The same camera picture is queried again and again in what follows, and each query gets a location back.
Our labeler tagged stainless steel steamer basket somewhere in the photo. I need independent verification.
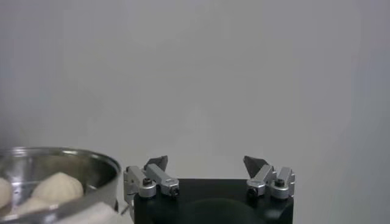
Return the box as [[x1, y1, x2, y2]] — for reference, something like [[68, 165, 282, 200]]
[[0, 147, 122, 224]]

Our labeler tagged white steamed baozi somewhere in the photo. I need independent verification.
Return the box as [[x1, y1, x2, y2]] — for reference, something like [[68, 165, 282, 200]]
[[0, 177, 13, 209], [12, 197, 60, 215], [32, 172, 85, 204]]

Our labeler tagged white electric cooker pot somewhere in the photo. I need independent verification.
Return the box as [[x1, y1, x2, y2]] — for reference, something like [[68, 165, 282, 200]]
[[54, 200, 121, 224]]

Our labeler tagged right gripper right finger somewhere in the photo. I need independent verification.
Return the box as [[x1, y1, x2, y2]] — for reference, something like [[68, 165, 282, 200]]
[[243, 155, 296, 200]]

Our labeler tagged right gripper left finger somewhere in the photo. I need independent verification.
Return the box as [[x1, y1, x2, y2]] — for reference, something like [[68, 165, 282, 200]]
[[123, 155, 180, 200]]

